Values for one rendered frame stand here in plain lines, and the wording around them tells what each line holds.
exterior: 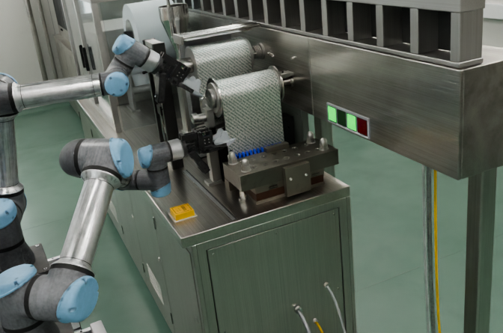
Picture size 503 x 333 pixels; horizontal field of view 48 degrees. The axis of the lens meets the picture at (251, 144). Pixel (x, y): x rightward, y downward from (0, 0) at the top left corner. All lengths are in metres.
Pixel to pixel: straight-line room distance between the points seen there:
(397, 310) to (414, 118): 1.52
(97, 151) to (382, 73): 0.87
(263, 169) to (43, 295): 0.86
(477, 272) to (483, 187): 0.29
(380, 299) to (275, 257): 1.09
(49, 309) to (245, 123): 1.00
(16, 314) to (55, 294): 0.13
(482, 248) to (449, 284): 1.34
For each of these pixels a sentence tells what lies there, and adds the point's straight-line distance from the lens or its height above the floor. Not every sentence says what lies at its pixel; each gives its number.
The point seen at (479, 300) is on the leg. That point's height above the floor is 0.66.
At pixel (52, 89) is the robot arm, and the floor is 1.41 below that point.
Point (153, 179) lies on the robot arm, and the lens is 2.06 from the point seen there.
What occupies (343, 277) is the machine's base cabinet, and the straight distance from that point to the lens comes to 2.31.
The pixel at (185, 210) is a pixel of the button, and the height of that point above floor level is 0.92.
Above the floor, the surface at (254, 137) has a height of 1.08.
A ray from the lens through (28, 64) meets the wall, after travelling 7.55.
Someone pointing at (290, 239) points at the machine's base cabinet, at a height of 0.76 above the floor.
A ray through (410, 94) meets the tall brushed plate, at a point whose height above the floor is 1.34.
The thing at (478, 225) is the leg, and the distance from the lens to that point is 1.86.
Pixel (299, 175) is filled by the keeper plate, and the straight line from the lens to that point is 2.06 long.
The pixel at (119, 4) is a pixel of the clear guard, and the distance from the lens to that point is 2.99.
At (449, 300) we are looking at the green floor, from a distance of 3.11.
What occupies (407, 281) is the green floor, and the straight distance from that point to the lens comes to 3.22.
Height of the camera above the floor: 1.81
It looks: 20 degrees down
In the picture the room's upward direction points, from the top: 6 degrees counter-clockwise
